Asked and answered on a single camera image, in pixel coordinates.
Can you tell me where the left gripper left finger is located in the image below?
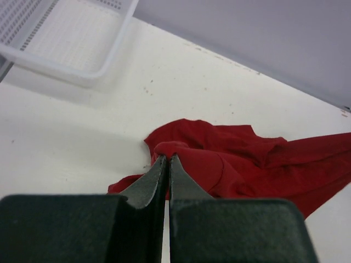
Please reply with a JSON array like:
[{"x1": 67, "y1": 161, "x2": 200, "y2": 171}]
[{"x1": 1, "y1": 156, "x2": 167, "y2": 262}]

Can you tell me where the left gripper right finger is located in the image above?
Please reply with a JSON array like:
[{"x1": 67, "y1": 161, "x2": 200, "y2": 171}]
[{"x1": 169, "y1": 156, "x2": 318, "y2": 262}]

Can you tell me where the red t shirt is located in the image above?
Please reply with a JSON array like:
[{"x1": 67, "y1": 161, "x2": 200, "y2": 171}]
[{"x1": 106, "y1": 118, "x2": 351, "y2": 222}]

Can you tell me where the white plastic basket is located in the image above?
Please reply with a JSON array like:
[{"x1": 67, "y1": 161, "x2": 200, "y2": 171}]
[{"x1": 1, "y1": 0, "x2": 139, "y2": 87}]

